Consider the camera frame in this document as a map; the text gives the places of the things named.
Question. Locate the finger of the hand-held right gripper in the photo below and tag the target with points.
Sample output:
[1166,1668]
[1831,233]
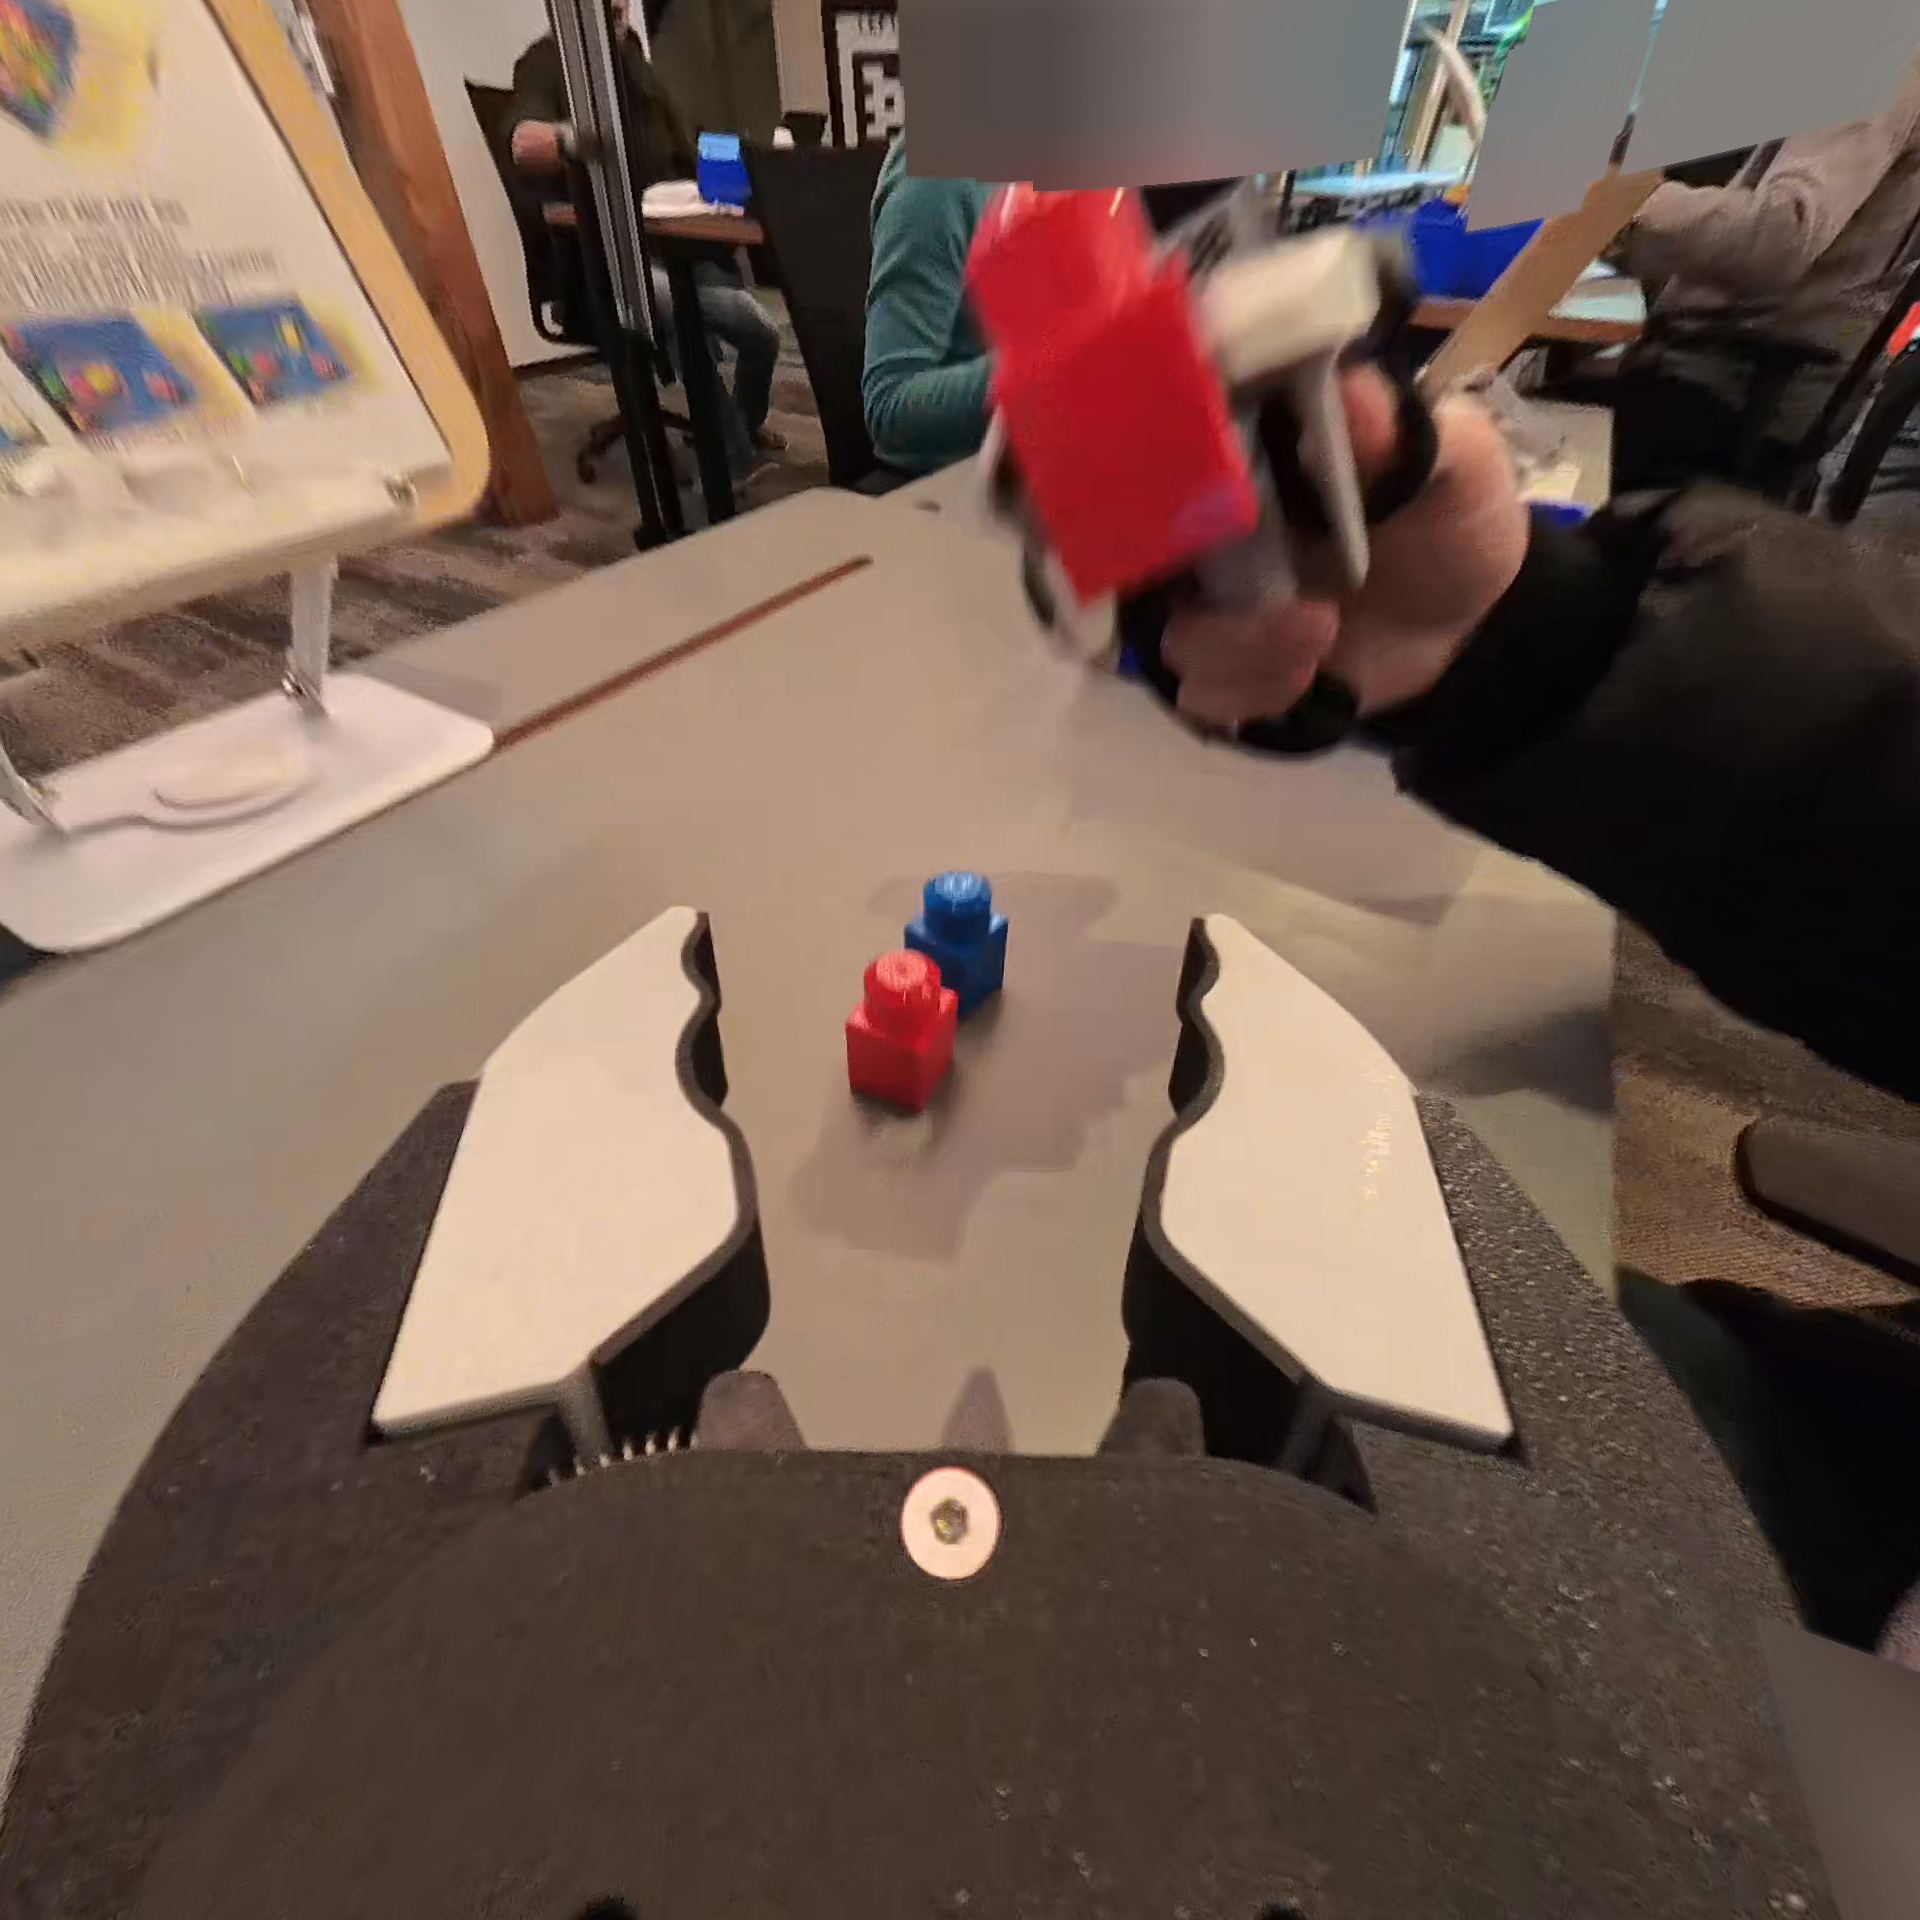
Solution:
[1050,585]
[1299,301]

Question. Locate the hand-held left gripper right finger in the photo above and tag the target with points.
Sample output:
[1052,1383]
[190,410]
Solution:
[1321,1215]

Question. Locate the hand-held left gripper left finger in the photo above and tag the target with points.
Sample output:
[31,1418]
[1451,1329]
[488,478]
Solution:
[570,1200]

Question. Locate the red plastic block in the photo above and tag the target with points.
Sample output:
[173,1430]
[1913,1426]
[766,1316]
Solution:
[1111,391]
[901,1050]

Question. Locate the blue plastic block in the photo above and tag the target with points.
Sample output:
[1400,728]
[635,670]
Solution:
[968,939]

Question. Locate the person's right forearm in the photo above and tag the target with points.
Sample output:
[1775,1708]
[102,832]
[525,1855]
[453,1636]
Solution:
[1724,751]

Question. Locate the person's right hand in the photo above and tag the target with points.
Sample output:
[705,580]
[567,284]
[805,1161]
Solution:
[1424,555]

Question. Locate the blue plastic bin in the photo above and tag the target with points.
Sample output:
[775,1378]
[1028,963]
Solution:
[722,168]
[1470,248]

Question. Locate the tan document board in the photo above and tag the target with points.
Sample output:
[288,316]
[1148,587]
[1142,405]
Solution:
[1530,284]

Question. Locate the black office chair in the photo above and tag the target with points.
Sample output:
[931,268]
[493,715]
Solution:
[818,301]

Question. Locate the black white marker sign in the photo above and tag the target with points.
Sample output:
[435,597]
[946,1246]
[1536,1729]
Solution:
[867,83]

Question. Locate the black chair armrest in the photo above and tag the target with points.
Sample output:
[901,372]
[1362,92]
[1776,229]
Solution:
[1838,1200]

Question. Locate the instruction sheet on stand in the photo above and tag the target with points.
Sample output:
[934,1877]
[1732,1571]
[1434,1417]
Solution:
[225,810]

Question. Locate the black tripod stand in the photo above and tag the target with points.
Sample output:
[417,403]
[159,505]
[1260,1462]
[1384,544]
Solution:
[615,270]

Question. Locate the brown wooden column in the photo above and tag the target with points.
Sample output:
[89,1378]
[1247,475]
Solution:
[435,270]

